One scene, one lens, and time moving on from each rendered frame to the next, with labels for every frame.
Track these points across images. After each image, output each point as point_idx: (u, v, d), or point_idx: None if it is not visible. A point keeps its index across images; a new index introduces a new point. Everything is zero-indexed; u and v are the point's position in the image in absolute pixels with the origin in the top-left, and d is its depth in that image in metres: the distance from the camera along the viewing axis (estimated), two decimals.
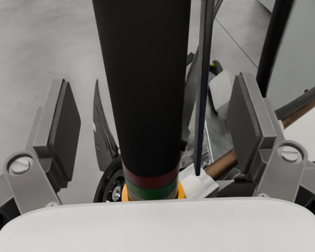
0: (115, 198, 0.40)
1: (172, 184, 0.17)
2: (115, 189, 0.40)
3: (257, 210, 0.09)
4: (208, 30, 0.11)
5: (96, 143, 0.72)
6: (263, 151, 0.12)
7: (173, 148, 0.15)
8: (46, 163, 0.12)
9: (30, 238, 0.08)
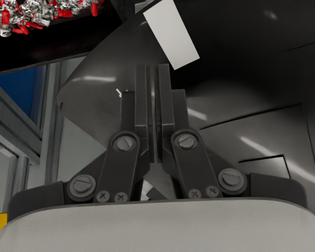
0: None
1: None
2: None
3: (257, 210, 0.09)
4: None
5: None
6: (166, 139, 0.12)
7: None
8: (144, 142, 0.12)
9: (30, 238, 0.08)
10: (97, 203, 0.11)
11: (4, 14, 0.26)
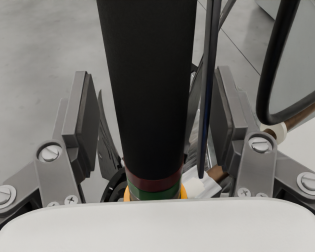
0: None
1: (175, 186, 0.17)
2: None
3: (257, 210, 0.09)
4: (214, 32, 0.10)
5: None
6: (235, 142, 0.12)
7: (177, 151, 0.15)
8: (73, 151, 0.12)
9: (30, 238, 0.08)
10: (24, 207, 0.11)
11: None
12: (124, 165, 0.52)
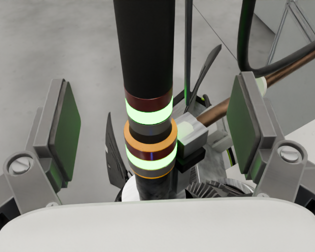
0: None
1: (166, 110, 0.21)
2: None
3: (257, 210, 0.09)
4: None
5: (199, 74, 0.69)
6: (263, 151, 0.12)
7: (166, 71, 0.18)
8: (46, 163, 0.12)
9: (30, 238, 0.08)
10: None
11: None
12: (130, 177, 0.67)
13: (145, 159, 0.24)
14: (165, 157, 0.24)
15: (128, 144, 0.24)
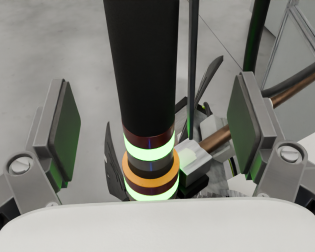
0: None
1: (168, 145, 0.19)
2: None
3: (257, 210, 0.09)
4: None
5: None
6: (263, 151, 0.12)
7: (168, 108, 0.17)
8: (46, 163, 0.12)
9: (30, 238, 0.08)
10: None
11: None
12: None
13: (145, 194, 0.22)
14: (167, 191, 0.23)
15: (127, 178, 0.22)
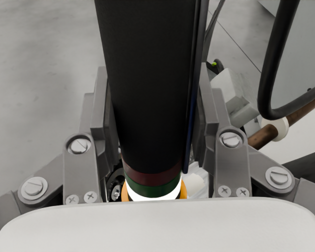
0: (114, 189, 0.40)
1: (175, 181, 0.17)
2: (113, 194, 0.39)
3: (257, 210, 0.09)
4: (203, 13, 0.10)
5: None
6: (208, 137, 0.12)
7: (176, 142, 0.14)
8: (101, 144, 0.12)
9: (30, 238, 0.08)
10: (53, 202, 0.11)
11: None
12: None
13: None
14: None
15: None
